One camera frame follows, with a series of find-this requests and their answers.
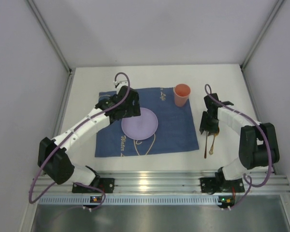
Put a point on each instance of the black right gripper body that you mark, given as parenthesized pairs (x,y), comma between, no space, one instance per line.
(208,127)

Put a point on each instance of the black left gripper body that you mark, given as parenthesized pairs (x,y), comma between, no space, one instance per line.
(129,110)

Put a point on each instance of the purple plate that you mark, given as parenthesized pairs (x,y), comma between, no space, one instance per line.
(140,127)

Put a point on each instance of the blue cloth placemat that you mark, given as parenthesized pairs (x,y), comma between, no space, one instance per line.
(176,131)

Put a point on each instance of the gold spoon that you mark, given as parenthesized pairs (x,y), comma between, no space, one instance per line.
(211,151)

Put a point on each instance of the copper fork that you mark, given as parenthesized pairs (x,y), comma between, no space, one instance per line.
(205,149)

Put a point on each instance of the pink plastic cup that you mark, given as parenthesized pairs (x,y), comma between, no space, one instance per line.
(181,94)

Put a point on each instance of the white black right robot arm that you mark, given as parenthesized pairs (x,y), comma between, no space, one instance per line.
(258,145)

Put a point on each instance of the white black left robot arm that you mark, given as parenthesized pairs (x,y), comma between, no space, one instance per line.
(55,154)

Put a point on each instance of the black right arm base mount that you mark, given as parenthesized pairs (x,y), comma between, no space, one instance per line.
(211,185)

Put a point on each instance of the left corner aluminium post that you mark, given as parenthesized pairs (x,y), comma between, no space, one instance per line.
(47,32)

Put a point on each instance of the corner aluminium post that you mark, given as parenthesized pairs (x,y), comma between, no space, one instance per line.
(47,32)
(278,5)

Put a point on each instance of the aluminium rail frame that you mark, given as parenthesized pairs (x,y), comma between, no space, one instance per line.
(181,183)

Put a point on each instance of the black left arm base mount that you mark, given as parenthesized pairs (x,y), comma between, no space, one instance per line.
(104,184)

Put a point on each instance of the perforated cable duct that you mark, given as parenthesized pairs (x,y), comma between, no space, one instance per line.
(135,200)

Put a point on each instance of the right corner aluminium post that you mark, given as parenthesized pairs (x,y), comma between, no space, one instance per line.
(278,5)

